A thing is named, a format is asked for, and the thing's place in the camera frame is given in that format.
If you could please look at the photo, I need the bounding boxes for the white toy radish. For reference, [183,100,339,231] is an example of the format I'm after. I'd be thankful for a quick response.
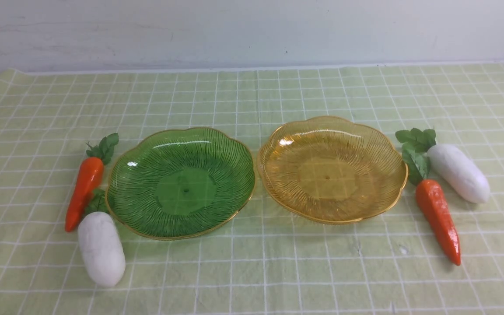
[77,188,126,288]
[395,128,491,203]

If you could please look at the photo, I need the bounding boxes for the green glass plate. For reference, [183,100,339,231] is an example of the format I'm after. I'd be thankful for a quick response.
[105,127,256,241]

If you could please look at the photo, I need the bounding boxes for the amber glass plate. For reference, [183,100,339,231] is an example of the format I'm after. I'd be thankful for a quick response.
[256,115,408,224]

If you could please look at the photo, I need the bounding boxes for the toy carrot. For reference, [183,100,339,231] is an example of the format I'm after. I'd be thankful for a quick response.
[64,133,119,232]
[402,143,461,266]

